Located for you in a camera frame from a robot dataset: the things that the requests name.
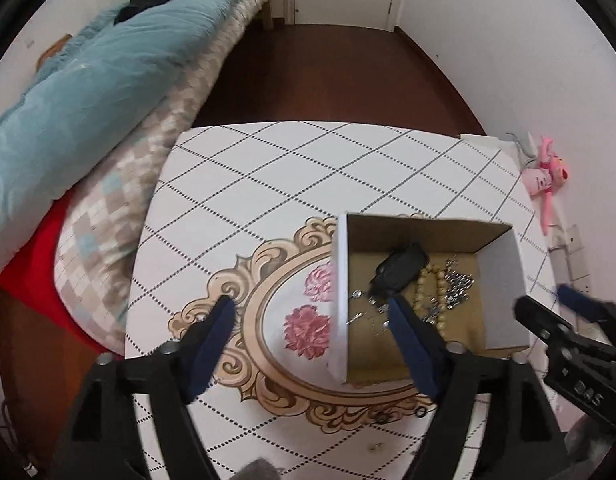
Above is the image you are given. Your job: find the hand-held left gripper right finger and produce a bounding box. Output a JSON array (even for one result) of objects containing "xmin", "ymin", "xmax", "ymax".
[{"xmin": 387, "ymin": 295, "xmax": 575, "ymax": 480}]

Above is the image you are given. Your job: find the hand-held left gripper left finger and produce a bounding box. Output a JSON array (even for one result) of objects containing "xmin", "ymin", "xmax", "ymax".
[{"xmin": 48, "ymin": 296, "xmax": 236, "ymax": 480}]

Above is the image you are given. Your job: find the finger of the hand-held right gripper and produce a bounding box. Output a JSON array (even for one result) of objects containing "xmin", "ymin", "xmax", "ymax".
[
  {"xmin": 514, "ymin": 296, "xmax": 581, "ymax": 348},
  {"xmin": 557, "ymin": 284, "xmax": 616, "ymax": 348}
]

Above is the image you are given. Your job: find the white cardboard box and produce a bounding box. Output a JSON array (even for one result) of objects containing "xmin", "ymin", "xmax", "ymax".
[{"xmin": 328, "ymin": 212, "xmax": 532, "ymax": 389}]

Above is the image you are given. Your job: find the thin silver necklace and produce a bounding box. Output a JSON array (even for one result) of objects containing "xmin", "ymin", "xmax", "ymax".
[{"xmin": 348, "ymin": 287, "xmax": 392, "ymax": 335}]

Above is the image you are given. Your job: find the cream bead bracelet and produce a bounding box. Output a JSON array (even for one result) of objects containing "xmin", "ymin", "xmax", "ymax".
[{"xmin": 413, "ymin": 266, "xmax": 452, "ymax": 334}]

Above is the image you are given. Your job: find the silver chain bracelet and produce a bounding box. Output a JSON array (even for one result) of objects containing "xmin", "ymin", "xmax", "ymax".
[{"xmin": 440, "ymin": 256, "xmax": 477, "ymax": 307}]

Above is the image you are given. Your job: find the pink plush toy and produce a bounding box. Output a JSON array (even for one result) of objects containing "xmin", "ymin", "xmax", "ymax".
[{"xmin": 520, "ymin": 135, "xmax": 571, "ymax": 235}]

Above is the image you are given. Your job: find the white patterned table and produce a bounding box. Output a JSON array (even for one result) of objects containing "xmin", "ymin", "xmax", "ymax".
[{"xmin": 123, "ymin": 121, "xmax": 556, "ymax": 480}]

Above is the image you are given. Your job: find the checked beige quilt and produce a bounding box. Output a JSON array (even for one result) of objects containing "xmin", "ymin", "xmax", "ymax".
[{"xmin": 53, "ymin": 0, "xmax": 279, "ymax": 356}]

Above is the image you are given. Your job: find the red bed sheet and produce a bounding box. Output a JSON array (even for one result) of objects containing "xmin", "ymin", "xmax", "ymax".
[{"xmin": 0, "ymin": 195, "xmax": 124, "ymax": 358}]

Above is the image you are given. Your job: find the light blue blanket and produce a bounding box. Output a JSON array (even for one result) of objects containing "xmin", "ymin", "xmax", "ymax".
[{"xmin": 0, "ymin": 0, "xmax": 289, "ymax": 286}]

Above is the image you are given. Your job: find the white wall socket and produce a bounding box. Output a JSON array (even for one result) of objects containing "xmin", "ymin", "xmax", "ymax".
[{"xmin": 548, "ymin": 225, "xmax": 591, "ymax": 283}]

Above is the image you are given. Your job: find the grey wire hook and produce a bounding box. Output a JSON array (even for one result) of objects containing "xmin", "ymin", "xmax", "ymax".
[{"xmin": 505, "ymin": 131, "xmax": 538, "ymax": 161}]

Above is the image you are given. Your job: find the wooden bed frame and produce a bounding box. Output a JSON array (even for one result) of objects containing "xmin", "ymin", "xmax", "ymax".
[{"xmin": 260, "ymin": 0, "xmax": 289, "ymax": 32}]

